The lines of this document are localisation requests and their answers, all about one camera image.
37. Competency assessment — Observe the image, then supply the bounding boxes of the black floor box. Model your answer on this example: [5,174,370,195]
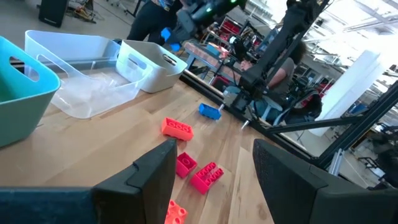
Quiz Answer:
[38,0,70,28]

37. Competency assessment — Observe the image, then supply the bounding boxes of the person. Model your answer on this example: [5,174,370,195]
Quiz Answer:
[126,0,184,46]
[241,40,308,97]

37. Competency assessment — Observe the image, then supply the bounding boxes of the small orange toy block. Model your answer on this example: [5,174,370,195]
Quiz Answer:
[164,199,188,224]

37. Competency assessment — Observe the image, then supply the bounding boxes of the cluttered workbench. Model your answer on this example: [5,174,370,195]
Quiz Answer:
[183,42,243,85]

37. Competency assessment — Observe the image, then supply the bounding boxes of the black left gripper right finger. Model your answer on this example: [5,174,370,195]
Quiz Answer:
[252,138,398,224]

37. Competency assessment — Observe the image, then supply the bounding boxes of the white panel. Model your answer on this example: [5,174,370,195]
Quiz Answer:
[309,49,389,138]

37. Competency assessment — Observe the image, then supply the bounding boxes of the small red toy block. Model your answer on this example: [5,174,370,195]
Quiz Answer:
[175,152,198,179]

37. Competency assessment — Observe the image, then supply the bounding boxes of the long orange toy block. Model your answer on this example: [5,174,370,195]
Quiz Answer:
[161,117,195,142]

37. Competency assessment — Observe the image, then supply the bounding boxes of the black aluminium table frame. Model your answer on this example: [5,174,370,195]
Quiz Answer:
[179,70,398,170]

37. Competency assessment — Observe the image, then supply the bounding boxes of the tangled floor cables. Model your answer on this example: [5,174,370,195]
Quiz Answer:
[67,0,97,24]

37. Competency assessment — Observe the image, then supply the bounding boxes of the red shelving unit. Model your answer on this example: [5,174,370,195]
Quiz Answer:
[217,15,246,43]

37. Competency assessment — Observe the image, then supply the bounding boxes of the teal plastic bin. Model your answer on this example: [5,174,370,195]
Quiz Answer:
[0,35,62,149]

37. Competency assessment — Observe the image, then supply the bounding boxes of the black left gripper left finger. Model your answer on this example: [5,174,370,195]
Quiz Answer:
[91,138,178,224]

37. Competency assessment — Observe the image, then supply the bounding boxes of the black office chair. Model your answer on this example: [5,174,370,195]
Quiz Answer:
[254,90,323,125]

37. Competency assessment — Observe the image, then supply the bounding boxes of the silver frame bracket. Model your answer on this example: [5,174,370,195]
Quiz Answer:
[328,148,345,175]

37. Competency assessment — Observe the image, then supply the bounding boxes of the clear plastic bin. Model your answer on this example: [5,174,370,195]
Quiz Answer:
[24,30,153,119]

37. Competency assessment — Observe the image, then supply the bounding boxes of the white plastic bin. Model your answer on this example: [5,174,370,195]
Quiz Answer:
[116,39,188,93]

